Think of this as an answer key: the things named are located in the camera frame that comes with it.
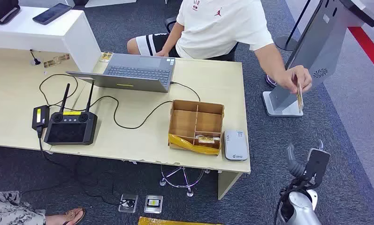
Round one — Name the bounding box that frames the person's left hand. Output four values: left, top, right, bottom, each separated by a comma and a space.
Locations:
275, 65, 313, 94

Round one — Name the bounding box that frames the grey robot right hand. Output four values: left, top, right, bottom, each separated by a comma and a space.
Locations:
285, 139, 325, 178

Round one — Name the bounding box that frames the gold patterned ID card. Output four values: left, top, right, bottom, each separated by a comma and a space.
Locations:
296, 82, 304, 114

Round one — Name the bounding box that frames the person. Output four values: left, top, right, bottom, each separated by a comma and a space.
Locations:
127, 0, 313, 94
0, 191, 87, 225

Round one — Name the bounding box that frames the white card reader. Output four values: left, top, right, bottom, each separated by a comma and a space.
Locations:
223, 129, 249, 161

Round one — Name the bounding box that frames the gold patterned card strip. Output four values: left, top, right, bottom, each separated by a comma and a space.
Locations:
43, 53, 71, 68

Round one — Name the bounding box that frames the round chrome floor base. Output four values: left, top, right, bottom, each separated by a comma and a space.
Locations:
265, 74, 278, 89

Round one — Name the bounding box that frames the grey laptop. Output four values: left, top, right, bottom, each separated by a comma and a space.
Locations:
66, 52, 176, 93

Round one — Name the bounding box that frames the grey kiosk stand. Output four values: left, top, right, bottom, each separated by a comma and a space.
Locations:
262, 0, 374, 118

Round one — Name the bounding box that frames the black stanchion pole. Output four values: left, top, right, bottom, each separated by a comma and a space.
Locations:
274, 0, 312, 52

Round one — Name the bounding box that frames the wooden divided box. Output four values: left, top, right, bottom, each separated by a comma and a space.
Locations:
168, 99, 225, 156

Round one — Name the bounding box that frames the white furniture panel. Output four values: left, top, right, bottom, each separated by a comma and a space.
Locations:
84, 0, 137, 8

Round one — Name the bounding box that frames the beige wooden desk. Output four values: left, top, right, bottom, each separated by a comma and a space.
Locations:
0, 46, 252, 201

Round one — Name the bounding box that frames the white raised counter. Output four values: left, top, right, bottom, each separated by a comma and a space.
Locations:
0, 6, 102, 73

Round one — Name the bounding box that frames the stool base with casters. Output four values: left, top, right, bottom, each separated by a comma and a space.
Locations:
159, 165, 211, 198

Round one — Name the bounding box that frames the black smartphone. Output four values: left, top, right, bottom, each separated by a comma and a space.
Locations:
32, 3, 73, 25

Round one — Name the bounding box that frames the black remote controller with antennas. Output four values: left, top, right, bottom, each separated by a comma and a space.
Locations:
44, 81, 98, 146

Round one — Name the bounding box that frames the yellow floor tape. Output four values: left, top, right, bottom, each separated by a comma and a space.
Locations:
137, 217, 225, 225

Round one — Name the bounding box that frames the black power adapter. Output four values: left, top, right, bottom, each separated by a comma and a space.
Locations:
31, 105, 51, 131

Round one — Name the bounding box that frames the metal floor socket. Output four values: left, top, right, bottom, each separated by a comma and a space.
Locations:
144, 195, 163, 214
118, 194, 139, 214

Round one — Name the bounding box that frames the black bag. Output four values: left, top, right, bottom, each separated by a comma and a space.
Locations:
0, 0, 21, 30

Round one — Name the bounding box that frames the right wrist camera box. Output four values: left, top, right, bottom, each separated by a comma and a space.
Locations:
302, 148, 331, 191

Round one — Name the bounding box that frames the black laptop power cable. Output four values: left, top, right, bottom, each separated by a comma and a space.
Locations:
48, 81, 202, 130

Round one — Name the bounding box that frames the thin black looped cable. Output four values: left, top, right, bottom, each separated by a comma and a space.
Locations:
39, 73, 79, 108

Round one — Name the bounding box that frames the black mains cable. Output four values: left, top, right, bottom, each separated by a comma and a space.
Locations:
20, 128, 128, 206

